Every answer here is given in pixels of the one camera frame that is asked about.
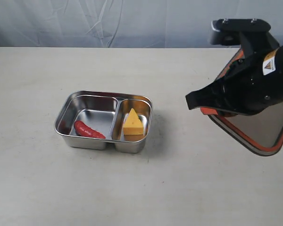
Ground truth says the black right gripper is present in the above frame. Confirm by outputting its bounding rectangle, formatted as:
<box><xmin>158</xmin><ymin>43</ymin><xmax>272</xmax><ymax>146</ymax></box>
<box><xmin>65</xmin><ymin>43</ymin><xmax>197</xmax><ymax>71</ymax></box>
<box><xmin>185</xmin><ymin>46</ymin><xmax>283</xmax><ymax>117</ymax></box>

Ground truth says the red toy sausage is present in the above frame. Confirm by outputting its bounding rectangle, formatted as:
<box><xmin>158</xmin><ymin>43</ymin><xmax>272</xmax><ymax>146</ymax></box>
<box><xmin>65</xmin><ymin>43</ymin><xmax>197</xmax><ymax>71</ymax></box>
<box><xmin>74</xmin><ymin>121</ymin><xmax>106</xmax><ymax>139</ymax></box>

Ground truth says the stainless steel lunch box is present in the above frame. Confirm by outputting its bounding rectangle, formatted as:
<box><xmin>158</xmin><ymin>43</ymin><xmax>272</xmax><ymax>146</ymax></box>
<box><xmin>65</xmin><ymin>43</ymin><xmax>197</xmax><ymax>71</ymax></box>
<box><xmin>54</xmin><ymin>90</ymin><xmax>152</xmax><ymax>153</ymax></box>

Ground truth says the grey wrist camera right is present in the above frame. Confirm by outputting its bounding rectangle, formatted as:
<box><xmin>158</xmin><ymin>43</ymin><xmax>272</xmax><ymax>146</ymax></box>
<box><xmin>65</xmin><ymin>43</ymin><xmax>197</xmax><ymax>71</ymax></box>
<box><xmin>209</xmin><ymin>18</ymin><xmax>280</xmax><ymax>57</ymax></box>

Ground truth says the blue-grey backdrop cloth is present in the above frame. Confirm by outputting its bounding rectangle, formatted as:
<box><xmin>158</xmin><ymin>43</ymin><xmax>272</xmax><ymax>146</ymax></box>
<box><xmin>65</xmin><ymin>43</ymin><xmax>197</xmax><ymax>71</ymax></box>
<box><xmin>0</xmin><ymin>0</ymin><xmax>283</xmax><ymax>48</ymax></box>

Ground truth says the yellow toy cheese wedge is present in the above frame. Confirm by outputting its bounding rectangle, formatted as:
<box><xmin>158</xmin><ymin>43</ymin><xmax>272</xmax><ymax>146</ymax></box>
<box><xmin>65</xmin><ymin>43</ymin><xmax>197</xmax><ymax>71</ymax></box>
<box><xmin>123</xmin><ymin>108</ymin><xmax>144</xmax><ymax>136</ymax></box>

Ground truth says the dark transparent box lid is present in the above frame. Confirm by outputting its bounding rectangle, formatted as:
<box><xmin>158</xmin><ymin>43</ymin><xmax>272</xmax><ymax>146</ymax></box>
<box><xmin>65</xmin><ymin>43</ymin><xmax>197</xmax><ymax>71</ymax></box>
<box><xmin>208</xmin><ymin>48</ymin><xmax>283</xmax><ymax>157</ymax></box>

